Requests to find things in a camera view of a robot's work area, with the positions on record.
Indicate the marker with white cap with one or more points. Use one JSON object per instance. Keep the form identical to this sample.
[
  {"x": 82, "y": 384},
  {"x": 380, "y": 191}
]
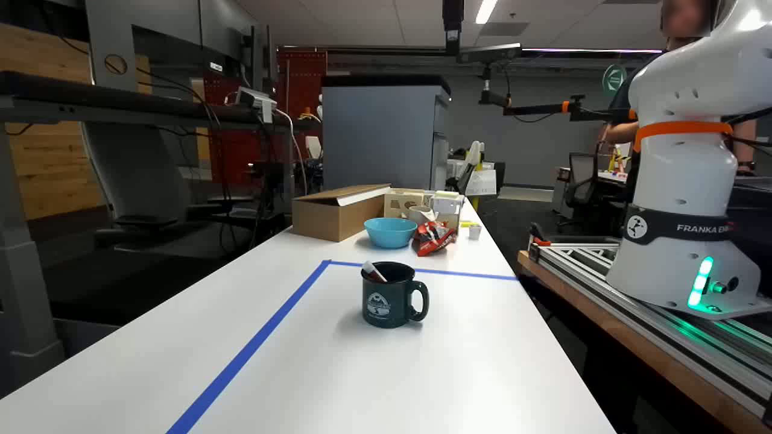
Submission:
[{"x": 375, "y": 272}]

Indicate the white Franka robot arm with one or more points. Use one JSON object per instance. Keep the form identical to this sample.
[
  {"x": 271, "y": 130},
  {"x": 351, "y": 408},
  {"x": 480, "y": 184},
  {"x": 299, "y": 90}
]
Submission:
[{"x": 684, "y": 177}]

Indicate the small white cup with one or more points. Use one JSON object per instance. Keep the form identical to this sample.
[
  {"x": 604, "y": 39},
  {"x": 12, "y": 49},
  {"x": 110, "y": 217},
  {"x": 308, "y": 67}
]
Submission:
[{"x": 473, "y": 230}]

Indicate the blue plastic bowl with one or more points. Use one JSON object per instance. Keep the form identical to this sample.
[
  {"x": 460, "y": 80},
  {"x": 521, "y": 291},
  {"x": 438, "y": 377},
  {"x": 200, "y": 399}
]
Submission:
[{"x": 388, "y": 231}]

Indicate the beige small carton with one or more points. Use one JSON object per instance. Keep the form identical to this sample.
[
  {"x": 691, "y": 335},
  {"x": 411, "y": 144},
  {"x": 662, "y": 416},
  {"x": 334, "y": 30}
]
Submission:
[{"x": 407, "y": 202}]

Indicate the red orange snack bag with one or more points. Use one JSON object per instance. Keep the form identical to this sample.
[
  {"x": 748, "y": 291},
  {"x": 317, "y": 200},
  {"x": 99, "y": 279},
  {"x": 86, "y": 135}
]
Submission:
[{"x": 432, "y": 238}]

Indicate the brown cardboard box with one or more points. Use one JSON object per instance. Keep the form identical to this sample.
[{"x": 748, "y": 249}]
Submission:
[{"x": 334, "y": 213}]

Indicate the clear plastic container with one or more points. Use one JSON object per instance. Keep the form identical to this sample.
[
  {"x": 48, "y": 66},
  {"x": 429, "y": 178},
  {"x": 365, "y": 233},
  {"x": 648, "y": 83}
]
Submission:
[{"x": 448, "y": 209}]

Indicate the grey metal cabinet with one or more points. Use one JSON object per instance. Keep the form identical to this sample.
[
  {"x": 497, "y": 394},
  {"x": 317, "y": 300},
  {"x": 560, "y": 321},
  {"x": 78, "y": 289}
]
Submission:
[{"x": 381, "y": 135}]

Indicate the dark green mug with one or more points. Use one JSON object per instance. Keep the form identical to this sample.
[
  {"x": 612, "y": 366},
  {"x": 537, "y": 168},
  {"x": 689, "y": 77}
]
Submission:
[{"x": 386, "y": 301}]

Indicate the short blue tape line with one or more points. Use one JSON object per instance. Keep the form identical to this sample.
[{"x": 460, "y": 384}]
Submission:
[{"x": 460, "y": 272}]

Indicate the red tool cabinet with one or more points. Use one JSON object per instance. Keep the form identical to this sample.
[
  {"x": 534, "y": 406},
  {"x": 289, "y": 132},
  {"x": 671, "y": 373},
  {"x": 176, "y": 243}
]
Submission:
[{"x": 299, "y": 80}]

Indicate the white power strip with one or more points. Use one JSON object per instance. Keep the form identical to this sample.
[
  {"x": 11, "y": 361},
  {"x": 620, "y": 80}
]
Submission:
[{"x": 259, "y": 101}]

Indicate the long blue tape line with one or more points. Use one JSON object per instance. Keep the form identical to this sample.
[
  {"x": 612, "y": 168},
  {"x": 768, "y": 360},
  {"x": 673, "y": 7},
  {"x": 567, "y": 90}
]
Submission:
[{"x": 257, "y": 340}]

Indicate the black office chair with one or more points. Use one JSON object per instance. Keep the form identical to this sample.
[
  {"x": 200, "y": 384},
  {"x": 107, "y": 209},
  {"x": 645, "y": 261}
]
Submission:
[{"x": 579, "y": 188}]

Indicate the fluorescent ceiling light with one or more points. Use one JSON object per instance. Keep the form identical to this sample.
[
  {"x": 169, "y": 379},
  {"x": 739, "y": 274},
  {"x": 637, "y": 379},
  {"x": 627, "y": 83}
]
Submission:
[{"x": 486, "y": 9}]

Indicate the wooden base board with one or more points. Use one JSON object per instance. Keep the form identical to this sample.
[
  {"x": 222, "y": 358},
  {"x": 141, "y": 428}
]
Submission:
[{"x": 612, "y": 328}]

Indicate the grey machine column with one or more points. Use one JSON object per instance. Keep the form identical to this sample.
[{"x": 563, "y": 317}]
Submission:
[{"x": 135, "y": 168}]

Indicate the green round sign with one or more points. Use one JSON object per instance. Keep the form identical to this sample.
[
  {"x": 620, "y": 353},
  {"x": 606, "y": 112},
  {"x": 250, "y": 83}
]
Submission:
[{"x": 615, "y": 77}]

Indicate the black metal shelf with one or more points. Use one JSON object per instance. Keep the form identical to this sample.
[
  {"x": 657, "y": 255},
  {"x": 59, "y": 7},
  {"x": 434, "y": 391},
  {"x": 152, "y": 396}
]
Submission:
[{"x": 96, "y": 98}]

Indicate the grey support leg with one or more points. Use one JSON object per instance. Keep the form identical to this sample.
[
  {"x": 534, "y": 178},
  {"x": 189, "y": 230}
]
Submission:
[{"x": 21, "y": 272}]

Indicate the aluminium rail platform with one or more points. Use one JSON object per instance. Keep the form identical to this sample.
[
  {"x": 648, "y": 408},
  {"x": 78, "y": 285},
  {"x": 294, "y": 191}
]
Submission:
[{"x": 642, "y": 309}]

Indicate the plywood wall panel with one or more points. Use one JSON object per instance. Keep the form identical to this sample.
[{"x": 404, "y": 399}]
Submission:
[{"x": 52, "y": 168}]

